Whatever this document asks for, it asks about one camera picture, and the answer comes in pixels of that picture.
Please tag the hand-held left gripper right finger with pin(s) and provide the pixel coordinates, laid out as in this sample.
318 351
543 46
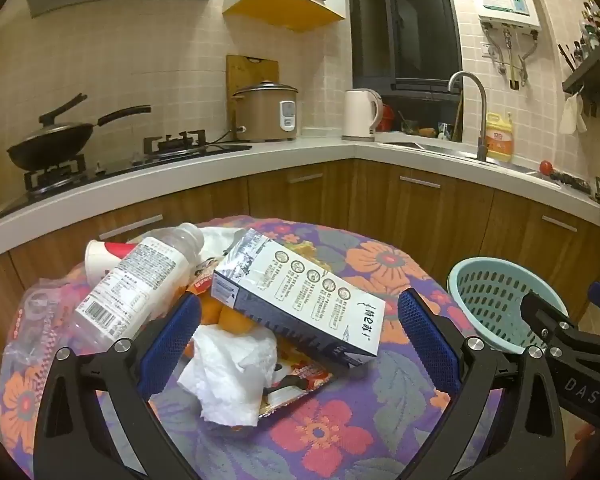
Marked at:
427 345

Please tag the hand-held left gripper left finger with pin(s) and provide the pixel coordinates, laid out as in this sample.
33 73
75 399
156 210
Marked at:
172 340

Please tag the teal plastic basket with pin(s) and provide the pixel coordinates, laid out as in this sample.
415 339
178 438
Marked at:
485 305

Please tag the clear plastic bottle white label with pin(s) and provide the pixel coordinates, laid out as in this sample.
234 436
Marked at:
130 280

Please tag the red and white paper cup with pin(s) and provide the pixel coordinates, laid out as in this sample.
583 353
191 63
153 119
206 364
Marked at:
102 260

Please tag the orange snack wrapper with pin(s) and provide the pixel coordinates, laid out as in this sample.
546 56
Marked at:
305 377

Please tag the white and navy milk carton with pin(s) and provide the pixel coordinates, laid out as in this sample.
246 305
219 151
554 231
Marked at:
305 285

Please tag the crumpled white tissue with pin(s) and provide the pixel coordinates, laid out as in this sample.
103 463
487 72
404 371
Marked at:
220 370

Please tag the orange peel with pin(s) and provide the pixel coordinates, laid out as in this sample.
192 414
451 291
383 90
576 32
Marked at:
230 321

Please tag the white plastic bag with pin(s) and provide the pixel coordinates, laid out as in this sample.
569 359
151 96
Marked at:
217 241

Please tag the purple floral tablecloth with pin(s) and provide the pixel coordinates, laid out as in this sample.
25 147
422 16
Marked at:
330 435

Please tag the clear plastic bag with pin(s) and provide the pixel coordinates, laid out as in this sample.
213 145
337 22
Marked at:
35 320

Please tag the red tomato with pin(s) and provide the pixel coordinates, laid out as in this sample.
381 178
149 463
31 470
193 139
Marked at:
546 167

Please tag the wooden base cabinets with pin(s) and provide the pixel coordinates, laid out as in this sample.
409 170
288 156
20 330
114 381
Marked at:
380 200

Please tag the black gas stove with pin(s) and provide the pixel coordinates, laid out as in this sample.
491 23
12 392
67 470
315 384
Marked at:
130 165

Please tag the yellow detergent bottle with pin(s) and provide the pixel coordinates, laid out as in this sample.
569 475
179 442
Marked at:
500 142

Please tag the white hanging cloth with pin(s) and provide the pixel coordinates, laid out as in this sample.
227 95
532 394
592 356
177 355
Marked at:
572 117

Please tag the steel sink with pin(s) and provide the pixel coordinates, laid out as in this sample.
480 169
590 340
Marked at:
430 148

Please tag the steel kitchen faucet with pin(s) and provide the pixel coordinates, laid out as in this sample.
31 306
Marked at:
481 110

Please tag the black wok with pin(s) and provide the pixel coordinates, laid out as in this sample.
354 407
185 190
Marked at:
45 156

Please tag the red container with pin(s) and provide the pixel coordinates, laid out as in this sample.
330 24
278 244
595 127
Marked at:
388 117

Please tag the white electric kettle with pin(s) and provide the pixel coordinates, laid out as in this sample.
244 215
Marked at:
357 115

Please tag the brown rice cooker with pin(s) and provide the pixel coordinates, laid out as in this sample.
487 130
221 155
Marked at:
260 115

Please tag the wooden cutting board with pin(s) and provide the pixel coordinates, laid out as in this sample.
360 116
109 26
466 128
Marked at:
250 72

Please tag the dark window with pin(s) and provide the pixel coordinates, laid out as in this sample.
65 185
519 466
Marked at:
410 35

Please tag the black wall shelf rack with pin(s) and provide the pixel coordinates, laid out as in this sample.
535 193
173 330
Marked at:
595 67

